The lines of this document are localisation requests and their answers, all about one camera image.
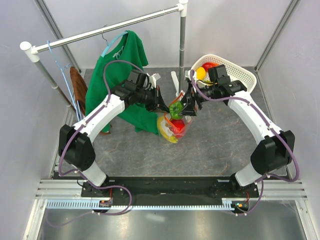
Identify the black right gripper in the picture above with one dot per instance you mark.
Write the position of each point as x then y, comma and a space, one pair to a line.
190, 97

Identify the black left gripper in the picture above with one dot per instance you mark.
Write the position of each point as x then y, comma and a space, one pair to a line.
158, 104

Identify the green bell pepper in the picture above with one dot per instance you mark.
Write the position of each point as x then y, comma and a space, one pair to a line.
174, 110

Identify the clear zip top bag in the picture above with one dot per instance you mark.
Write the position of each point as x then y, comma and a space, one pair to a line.
171, 126

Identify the red apple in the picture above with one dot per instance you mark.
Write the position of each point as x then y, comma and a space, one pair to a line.
179, 126

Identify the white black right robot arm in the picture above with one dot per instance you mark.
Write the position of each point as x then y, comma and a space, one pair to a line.
275, 147

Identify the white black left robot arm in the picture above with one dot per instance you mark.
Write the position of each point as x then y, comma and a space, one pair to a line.
76, 141

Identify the yellow green mango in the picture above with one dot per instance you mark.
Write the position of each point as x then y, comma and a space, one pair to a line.
207, 82

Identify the yellow lemon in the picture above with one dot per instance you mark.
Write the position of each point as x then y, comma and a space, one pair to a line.
200, 73

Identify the white plastic basket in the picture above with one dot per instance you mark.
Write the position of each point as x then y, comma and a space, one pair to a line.
234, 71

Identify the blue shirt hanger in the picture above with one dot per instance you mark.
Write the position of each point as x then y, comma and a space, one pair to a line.
109, 44

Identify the brown towel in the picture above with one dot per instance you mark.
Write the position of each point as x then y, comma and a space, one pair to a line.
80, 89

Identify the light blue hanger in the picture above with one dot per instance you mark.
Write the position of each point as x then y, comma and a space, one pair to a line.
65, 75

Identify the white clothes rack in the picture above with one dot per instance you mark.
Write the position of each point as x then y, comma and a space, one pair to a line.
32, 51

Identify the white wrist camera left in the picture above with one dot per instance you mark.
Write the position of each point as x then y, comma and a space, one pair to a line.
153, 79

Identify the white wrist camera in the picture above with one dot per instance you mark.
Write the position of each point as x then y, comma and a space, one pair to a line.
153, 79
187, 77

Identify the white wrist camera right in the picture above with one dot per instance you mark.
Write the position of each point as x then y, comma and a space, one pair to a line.
187, 77

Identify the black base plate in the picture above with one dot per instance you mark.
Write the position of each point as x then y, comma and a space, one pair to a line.
170, 191

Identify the aluminium frame rail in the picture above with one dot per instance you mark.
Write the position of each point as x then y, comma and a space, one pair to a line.
273, 190

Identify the slotted cable duct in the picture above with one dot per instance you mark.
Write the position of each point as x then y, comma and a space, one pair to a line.
87, 204

